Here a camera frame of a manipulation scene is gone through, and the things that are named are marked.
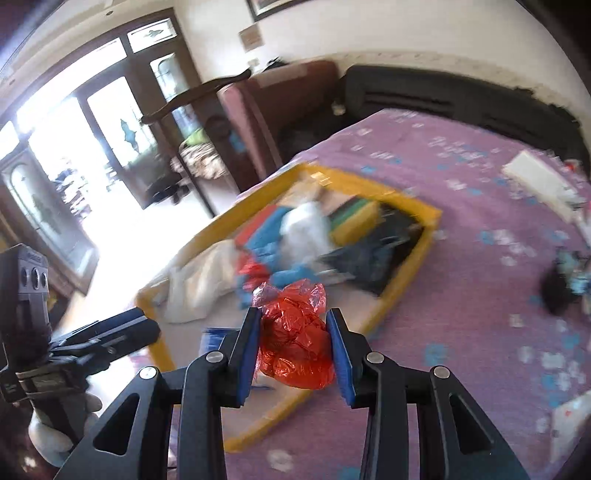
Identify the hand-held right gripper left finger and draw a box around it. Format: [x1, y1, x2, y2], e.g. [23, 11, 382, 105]
[53, 307, 263, 480]

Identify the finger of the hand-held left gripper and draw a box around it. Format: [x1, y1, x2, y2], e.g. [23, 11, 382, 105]
[51, 348, 119, 383]
[51, 307, 161, 357]

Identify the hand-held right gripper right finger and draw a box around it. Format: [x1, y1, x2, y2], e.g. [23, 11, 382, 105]
[326, 308, 532, 480]

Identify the red plastic bag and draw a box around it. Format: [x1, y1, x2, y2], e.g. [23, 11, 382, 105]
[255, 281, 336, 391]

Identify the blue plastic bag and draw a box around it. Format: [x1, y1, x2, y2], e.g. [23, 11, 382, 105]
[240, 249, 320, 306]

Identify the white towel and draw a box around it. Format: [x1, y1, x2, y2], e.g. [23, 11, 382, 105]
[163, 239, 242, 324]

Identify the black plastic bag gold print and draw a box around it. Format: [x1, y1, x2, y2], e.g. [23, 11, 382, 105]
[320, 209, 426, 297]

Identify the yellow cardboard box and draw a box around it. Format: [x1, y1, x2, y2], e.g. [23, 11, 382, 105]
[136, 161, 443, 454]

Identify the bag of red blue sponges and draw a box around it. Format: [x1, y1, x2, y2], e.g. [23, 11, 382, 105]
[235, 204, 297, 278]

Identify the white plastic bag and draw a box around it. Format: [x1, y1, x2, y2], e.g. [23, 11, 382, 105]
[279, 200, 334, 274]

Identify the bag of yellow green sponges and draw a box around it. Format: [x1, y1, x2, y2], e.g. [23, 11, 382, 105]
[329, 196, 383, 246]

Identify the person's left hand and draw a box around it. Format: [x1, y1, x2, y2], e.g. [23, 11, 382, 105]
[28, 391, 103, 468]

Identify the patterned seat cushion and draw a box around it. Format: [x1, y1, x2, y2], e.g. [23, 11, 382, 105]
[170, 138, 228, 182]

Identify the glass panel door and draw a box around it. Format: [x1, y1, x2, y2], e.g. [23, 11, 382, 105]
[0, 17, 219, 297]

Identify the black cylindrical motor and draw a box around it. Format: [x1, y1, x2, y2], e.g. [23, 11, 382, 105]
[542, 265, 585, 317]

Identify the dark wooden chair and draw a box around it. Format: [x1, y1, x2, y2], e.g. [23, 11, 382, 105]
[140, 69, 253, 219]

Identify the maroon armchair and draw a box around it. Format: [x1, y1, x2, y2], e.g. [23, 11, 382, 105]
[216, 59, 343, 186]

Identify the stack of white papers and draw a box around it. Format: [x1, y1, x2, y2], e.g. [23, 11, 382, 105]
[501, 151, 579, 219]

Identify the black headboard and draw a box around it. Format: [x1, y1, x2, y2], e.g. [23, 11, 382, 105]
[344, 64, 588, 163]

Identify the small wall plaque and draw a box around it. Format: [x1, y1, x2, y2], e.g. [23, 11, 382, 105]
[239, 26, 264, 53]

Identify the framed wall picture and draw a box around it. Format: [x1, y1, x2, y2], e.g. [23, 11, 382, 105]
[246, 0, 315, 22]

